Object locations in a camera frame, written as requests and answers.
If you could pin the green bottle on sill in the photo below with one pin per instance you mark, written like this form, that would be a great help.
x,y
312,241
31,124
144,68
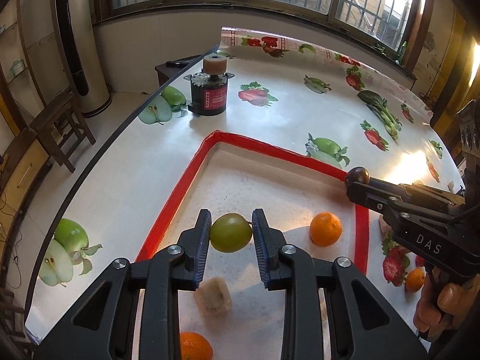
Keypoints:
x,y
401,52

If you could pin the red rimmed white tray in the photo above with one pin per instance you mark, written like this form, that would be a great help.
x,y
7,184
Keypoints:
x,y
231,173

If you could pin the beige sugarcane chunk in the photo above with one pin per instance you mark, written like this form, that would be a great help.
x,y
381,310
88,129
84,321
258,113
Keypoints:
x,y
213,297
385,228

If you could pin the orange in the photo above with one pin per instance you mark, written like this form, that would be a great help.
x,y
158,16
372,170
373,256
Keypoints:
x,y
195,346
414,280

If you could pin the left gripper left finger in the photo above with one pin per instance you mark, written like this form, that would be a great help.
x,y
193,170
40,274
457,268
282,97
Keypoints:
x,y
100,324

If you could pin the wooden stool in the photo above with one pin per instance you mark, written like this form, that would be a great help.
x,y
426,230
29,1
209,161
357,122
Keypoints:
x,y
60,127

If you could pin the fruit print tablecloth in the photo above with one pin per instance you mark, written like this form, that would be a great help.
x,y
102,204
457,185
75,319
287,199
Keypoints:
x,y
288,93

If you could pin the person's right hand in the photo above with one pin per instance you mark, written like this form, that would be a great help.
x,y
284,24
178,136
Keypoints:
x,y
448,310

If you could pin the green grape fruit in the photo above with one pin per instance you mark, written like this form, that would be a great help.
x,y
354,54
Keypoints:
x,y
230,233

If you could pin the dark purple plum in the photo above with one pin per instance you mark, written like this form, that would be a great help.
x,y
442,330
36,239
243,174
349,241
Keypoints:
x,y
357,174

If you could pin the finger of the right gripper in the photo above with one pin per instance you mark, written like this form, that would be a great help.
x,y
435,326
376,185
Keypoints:
x,y
425,189
375,194

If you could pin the standing air conditioner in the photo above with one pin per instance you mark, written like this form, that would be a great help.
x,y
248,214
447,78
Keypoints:
x,y
75,39

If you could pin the black motor with red label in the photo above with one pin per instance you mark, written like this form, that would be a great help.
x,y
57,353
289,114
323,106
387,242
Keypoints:
x,y
209,87

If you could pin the orange mid table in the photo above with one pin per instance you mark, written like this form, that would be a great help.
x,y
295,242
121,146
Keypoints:
x,y
325,229

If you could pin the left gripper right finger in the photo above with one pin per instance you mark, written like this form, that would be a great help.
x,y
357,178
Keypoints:
x,y
362,323

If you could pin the green vegetable bunch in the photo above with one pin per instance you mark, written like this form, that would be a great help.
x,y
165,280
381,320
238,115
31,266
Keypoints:
x,y
379,106

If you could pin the red tomato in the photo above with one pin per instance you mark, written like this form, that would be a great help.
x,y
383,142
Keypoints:
x,y
420,262

